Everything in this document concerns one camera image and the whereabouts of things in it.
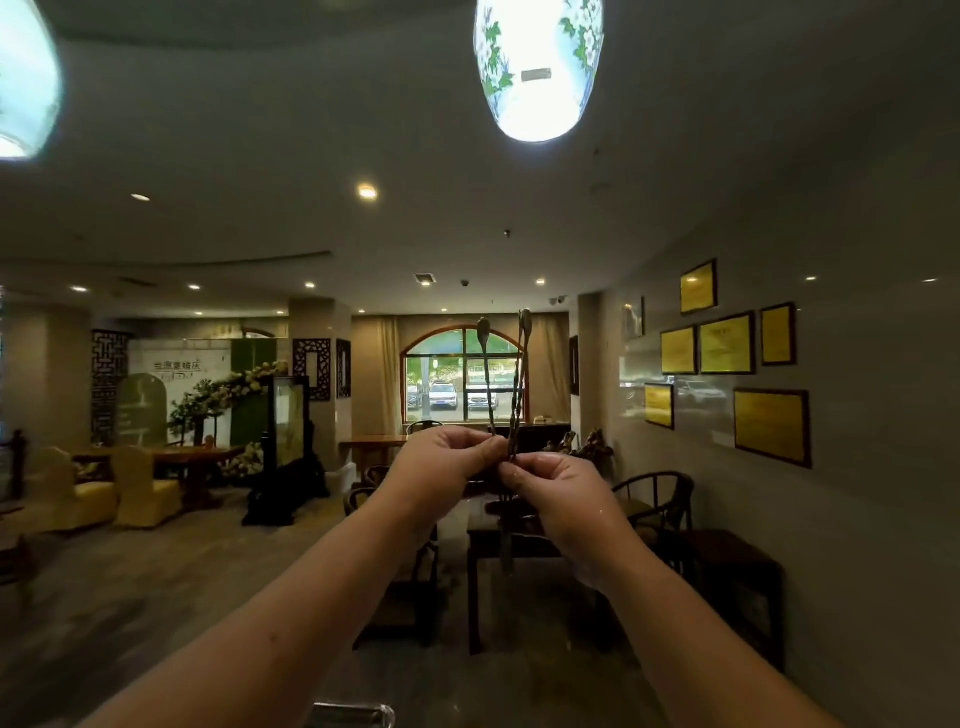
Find square dark lattice panel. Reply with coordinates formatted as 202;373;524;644
291;338;333;403

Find clear glass vessel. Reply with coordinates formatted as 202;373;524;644
309;700;397;728

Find dark wooden round-back armchair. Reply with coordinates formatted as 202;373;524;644
610;470;696;580

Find dark wooden side table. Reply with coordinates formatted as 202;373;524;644
677;528;787;674

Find dark wooden tea tongs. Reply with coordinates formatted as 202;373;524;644
507;308;534;463

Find low white flower bunch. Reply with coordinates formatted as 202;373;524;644
223;441;266;482

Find group of recessed ceiling lights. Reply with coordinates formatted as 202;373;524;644
67;182;940;317

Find person's right forearm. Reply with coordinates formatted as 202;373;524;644
596;541;850;728

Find person's left forearm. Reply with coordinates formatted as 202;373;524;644
75;483;444;728

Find dark wooden floor screen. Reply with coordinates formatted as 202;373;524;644
240;374;332;528

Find floral porcelain pendant lamp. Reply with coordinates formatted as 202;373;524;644
0;0;63;163
473;0;606;144

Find dark wooden chair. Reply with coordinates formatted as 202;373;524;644
342;465;445;651
0;428;36;588

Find white and green backdrop banner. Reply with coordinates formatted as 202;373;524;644
114;337;280;451

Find person's left hand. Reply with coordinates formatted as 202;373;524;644
377;424;511;543

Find dark wooden counter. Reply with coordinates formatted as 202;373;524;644
486;422;573;456

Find dark wooden tea scoop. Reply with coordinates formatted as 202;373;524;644
476;317;498;437

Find round brown wooden table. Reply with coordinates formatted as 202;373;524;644
73;444;243;516

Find group of gold wall plaques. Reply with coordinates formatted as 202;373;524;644
643;258;813;471

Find dark root carving sculpture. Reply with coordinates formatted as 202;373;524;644
541;428;617;483

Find tall dark lattice panel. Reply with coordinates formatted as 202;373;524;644
90;329;134;445

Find arched window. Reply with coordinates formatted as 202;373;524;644
400;326;529;426

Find dark wooden square table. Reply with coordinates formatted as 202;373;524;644
465;491;625;658

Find beige curtain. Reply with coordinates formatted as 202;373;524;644
526;313;572;426
351;315;404;441

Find light wooden slab table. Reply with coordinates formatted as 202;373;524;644
338;434;411;472

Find white flower arch arrangement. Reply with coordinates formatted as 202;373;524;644
168;360;291;445

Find person's right hand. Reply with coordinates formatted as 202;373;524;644
498;451;640;594

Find yellow covered chair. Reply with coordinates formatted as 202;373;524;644
15;447;119;535
111;445;184;531

